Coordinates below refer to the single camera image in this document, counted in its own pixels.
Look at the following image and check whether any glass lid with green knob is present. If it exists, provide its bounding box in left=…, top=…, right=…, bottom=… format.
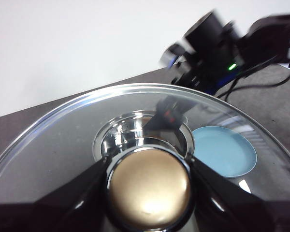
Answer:
left=0, top=83, right=290, bottom=232

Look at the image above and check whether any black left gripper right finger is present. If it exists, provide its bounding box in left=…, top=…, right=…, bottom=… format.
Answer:
left=181, top=155, right=290, bottom=232

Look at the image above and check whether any blue round plate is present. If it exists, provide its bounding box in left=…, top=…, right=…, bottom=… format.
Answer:
left=192, top=125, right=258, bottom=178

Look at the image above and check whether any black cable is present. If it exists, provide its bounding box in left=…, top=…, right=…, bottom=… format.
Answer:
left=217, top=54, right=290, bottom=99

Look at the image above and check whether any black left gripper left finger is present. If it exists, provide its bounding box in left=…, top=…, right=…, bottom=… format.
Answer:
left=0, top=157, right=127, bottom=232

